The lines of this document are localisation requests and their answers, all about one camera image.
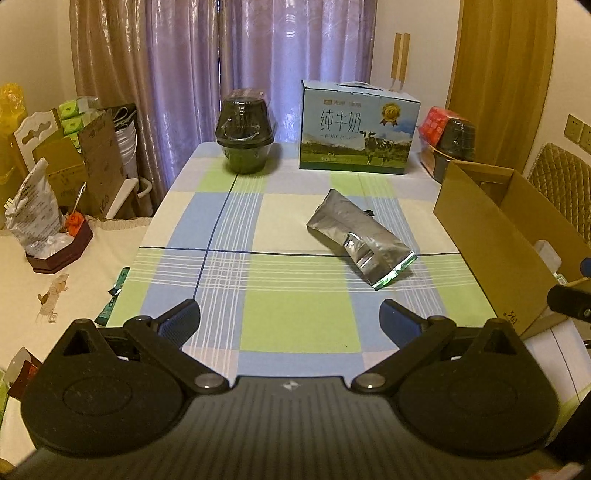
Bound green medicine box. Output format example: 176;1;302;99
554;272;568;285

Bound white power adapter plug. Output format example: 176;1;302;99
534;240;562;273

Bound brown cardboard box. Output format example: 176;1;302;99
434;160;590;339

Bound quilted chair back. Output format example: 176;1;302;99
528;143;591;243

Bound silver foil pouch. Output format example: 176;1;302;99
307;189;417;290

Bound checkered tablecloth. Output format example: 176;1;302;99
109;142;494;379

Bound dark wooden tray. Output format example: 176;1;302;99
26;218;94;275

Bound white printed bag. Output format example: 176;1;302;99
5;158;72;259

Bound stacked cardboard boxes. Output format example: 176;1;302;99
14;109;125;219

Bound red package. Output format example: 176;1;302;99
419;106;463;147

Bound wooden door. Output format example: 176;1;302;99
447;0;557;172

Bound milk carton gift box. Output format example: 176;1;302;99
300;80;421;174

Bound black stacked bowls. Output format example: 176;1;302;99
215;88;276;174

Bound white bucket stack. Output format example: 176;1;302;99
107;104;138;178

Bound green tissue packs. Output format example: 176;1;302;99
58;96;100;150

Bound yellow plastic bag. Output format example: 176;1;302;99
0;83;28;210

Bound purple curtain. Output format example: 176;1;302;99
69;1;378;200

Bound wall socket plate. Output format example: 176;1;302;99
564;114;591;154

